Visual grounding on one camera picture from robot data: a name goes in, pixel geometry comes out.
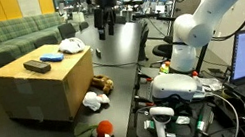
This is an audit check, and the black office chair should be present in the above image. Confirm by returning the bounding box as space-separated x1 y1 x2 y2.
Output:
152 36 173 64

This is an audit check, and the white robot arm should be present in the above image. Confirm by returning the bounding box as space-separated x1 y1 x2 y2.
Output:
93 0 238 73

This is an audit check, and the white VR controller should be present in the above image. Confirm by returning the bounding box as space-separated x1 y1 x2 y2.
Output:
149 106 174 137

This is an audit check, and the large cardboard box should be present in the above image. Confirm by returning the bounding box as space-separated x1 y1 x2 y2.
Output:
0 44 94 122

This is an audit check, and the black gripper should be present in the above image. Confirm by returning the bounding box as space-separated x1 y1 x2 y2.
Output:
94 0 117 41

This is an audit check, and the white plush toy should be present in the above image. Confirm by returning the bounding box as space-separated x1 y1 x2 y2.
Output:
83 91 110 111

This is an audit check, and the brown plush moose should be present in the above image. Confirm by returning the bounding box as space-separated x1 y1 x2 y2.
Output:
91 74 114 95

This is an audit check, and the white VR headset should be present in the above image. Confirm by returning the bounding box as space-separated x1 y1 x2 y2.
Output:
150 73 205 101

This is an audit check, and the black rectangular block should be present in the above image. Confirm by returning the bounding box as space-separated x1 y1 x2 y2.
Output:
23 60 51 74

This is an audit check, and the white towel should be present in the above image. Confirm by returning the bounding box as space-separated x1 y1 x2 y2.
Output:
59 37 85 54

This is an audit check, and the blue sponge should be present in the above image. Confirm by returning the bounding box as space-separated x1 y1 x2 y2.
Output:
39 53 64 62

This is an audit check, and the yellow green bottle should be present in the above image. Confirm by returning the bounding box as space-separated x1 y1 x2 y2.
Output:
159 60 170 74

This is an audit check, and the red and green plush radish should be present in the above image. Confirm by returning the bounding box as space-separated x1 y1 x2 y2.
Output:
74 120 114 137

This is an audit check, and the small black object on table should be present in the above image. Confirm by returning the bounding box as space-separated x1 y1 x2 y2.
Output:
95 49 102 58

